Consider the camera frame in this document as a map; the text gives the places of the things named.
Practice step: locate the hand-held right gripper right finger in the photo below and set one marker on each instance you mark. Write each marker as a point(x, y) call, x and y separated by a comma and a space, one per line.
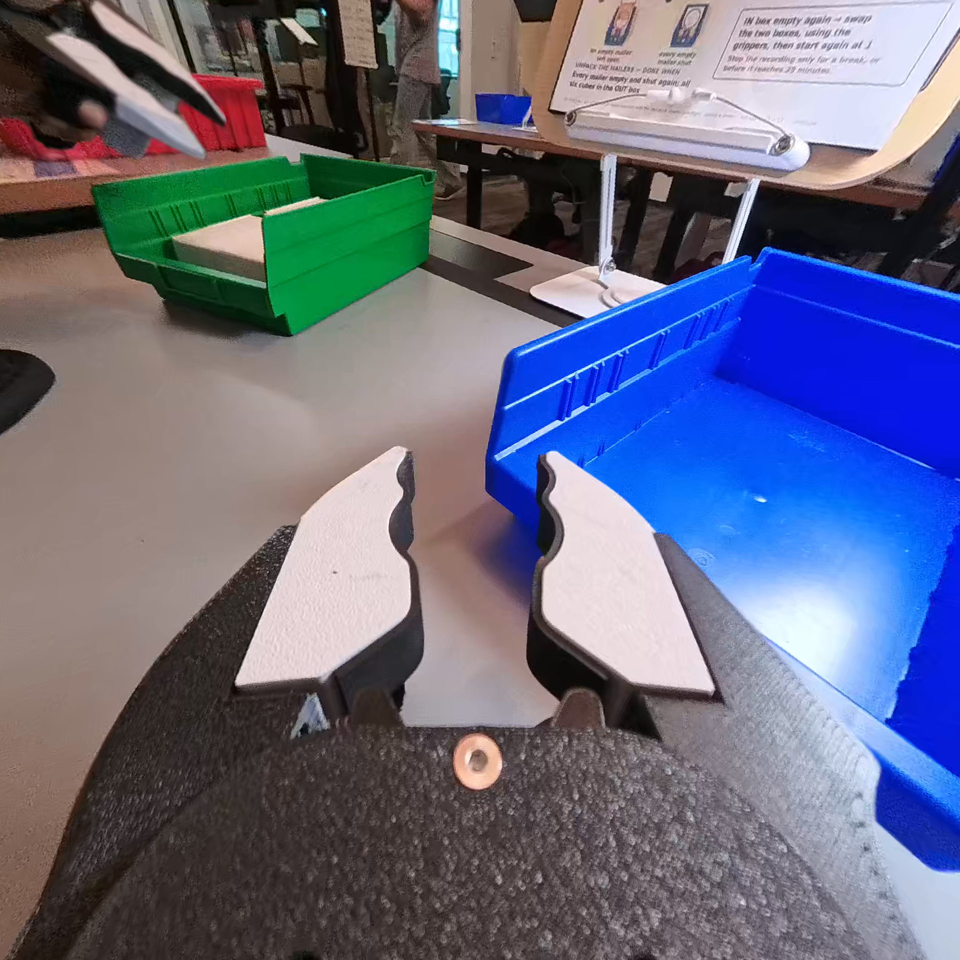
point(615, 592)

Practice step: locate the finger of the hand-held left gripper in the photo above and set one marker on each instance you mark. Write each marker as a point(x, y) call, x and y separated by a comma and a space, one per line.
point(142, 41)
point(127, 94)

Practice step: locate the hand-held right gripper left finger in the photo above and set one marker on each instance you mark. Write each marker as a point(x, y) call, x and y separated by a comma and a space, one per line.
point(330, 592)

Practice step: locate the white cardboard mailer box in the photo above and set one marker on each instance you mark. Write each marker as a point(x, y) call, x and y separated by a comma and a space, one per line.
point(225, 244)
point(292, 206)

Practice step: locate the green plastic bin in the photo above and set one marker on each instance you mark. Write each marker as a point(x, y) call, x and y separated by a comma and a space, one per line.
point(352, 247)

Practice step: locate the grey desk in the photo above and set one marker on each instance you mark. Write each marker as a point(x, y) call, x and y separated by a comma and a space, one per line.
point(225, 390)

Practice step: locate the person's left hand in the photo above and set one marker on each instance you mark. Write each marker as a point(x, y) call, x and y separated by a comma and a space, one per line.
point(94, 114)

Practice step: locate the red plastic crate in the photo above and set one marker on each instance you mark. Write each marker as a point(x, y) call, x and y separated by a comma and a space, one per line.
point(225, 112)

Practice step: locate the wooden table under crate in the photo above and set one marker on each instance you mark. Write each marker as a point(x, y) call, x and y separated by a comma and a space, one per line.
point(75, 187)

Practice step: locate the white paper sign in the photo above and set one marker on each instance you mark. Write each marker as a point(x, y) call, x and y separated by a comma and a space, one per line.
point(358, 34)

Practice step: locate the black chair armrest pad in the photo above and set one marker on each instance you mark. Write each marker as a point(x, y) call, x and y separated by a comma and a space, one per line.
point(19, 390)

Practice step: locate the small blue plastic bin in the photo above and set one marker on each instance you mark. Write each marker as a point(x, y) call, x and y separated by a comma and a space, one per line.
point(502, 109)

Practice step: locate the black monitor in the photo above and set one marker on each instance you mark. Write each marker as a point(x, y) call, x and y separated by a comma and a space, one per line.
point(536, 7)

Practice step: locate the wooden board document stand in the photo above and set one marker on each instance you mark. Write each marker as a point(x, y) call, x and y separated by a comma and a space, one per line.
point(675, 139)

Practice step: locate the printed instruction sheet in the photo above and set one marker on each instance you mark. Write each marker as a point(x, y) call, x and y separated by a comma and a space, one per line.
point(787, 45)

